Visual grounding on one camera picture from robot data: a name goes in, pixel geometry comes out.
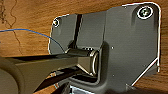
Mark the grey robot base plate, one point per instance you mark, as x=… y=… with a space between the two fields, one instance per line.
x=126 y=43

